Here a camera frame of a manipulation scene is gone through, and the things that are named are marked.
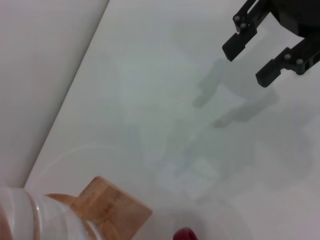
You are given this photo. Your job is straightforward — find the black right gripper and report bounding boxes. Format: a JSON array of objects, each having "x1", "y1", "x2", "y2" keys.
[{"x1": 222, "y1": 0, "x2": 320, "y2": 88}]

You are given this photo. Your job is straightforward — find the red cup with white inside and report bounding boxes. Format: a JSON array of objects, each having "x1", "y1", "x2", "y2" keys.
[{"x1": 173, "y1": 226, "x2": 198, "y2": 240}]

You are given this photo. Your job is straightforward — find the wooden dispenser stand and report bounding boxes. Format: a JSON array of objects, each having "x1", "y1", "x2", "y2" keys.
[{"x1": 44, "y1": 176, "x2": 153, "y2": 240}]

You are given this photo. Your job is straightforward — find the glass water dispenser jar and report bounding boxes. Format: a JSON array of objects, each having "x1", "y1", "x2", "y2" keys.
[{"x1": 0, "y1": 187, "x2": 103, "y2": 240}]

